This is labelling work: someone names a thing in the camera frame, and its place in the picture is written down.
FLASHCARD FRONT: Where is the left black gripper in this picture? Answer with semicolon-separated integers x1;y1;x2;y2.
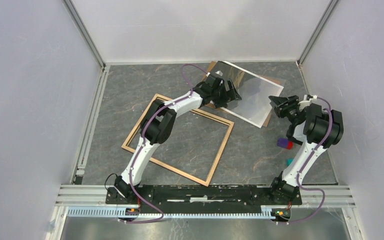
211;80;242;110

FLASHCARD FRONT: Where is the brown cardboard backing board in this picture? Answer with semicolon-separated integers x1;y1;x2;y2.
205;60;282;128

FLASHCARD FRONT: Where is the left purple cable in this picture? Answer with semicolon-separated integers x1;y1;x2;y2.
119;63;213;225

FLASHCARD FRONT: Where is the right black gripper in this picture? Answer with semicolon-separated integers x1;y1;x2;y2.
267;94;299;125

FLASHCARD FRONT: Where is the teal block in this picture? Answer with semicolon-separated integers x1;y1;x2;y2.
286;158;294;167

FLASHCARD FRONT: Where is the purple cable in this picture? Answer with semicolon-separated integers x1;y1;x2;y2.
274;96;334;226
119;63;213;225

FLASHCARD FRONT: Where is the wooden picture frame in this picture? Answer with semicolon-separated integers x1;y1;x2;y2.
121;93;235;188

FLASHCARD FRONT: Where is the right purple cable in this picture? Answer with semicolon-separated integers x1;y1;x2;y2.
274;96;334;226

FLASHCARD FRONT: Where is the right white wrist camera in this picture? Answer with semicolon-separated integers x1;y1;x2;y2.
303;94;318;103

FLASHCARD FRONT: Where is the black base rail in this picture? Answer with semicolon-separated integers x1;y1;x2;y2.
105;184;303;215

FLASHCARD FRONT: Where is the purple red block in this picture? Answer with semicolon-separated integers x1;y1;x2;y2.
276;138;294;150

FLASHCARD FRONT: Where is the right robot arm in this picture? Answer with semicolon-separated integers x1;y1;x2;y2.
268;94;344;204

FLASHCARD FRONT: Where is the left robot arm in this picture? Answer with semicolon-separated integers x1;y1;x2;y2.
114;73;242;204

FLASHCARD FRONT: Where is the landscape photo print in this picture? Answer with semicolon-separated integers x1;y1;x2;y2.
207;60;285;129

